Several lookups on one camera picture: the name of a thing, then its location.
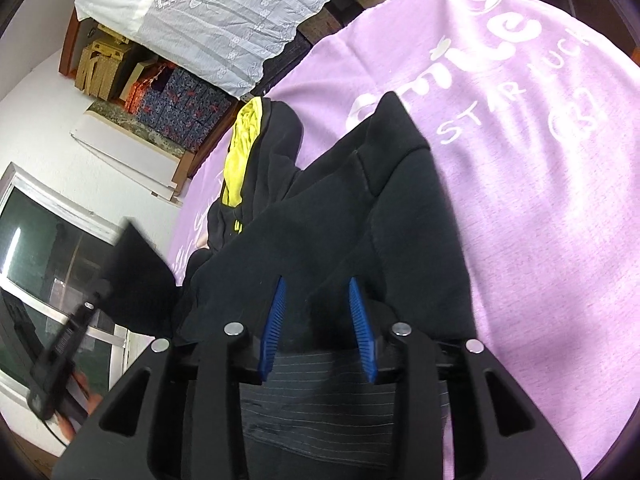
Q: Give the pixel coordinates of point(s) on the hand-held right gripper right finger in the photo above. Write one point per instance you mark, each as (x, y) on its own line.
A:
(362, 332)

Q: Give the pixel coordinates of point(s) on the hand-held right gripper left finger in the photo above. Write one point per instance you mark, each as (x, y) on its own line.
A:
(274, 332)

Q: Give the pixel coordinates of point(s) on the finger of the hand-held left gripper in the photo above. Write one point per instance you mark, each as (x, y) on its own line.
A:
(82, 320)

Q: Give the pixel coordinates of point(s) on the black hoodie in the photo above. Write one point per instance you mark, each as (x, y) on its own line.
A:
(320, 220)

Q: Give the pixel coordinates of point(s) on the person's left hand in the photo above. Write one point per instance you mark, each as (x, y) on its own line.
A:
(84, 389)

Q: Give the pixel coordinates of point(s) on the white framed window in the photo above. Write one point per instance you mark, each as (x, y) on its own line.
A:
(45, 260)

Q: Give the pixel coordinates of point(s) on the dark pinstriped pants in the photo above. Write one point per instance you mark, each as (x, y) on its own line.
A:
(310, 410)

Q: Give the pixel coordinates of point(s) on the white boards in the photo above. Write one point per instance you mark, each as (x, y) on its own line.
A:
(131, 155)

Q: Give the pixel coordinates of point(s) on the purple printed blanket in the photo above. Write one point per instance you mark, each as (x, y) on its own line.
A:
(515, 200)

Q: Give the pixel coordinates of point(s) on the speckled stone slab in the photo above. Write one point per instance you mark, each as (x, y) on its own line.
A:
(116, 113)

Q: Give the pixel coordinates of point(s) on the orange patterned box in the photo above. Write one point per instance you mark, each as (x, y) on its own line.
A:
(145, 91)

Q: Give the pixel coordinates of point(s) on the stack of blue patterned boxes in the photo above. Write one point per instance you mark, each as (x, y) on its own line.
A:
(186, 105)

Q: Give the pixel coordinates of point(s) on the tan cardboard box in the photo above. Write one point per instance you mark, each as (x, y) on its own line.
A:
(100, 72)

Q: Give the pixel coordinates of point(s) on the wooden cabinet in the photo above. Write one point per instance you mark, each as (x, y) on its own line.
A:
(68, 50)

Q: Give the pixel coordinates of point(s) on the white lace curtain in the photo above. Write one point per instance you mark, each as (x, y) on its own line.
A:
(225, 25)

